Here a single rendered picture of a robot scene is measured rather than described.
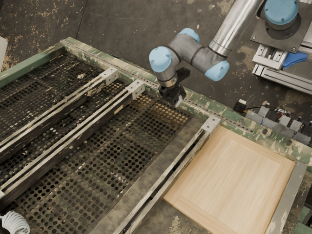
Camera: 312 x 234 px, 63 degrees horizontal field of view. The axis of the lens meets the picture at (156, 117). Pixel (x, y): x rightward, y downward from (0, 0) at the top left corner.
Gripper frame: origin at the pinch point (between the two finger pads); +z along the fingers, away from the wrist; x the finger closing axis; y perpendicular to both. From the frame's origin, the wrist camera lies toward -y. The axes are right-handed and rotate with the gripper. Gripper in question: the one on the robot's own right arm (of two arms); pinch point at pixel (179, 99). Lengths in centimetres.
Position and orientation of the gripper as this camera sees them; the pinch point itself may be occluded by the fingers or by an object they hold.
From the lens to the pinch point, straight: 116.2
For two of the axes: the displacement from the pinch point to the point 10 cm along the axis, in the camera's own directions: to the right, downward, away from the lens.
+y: -5.4, 8.1, -2.2
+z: 2.5, 4.0, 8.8
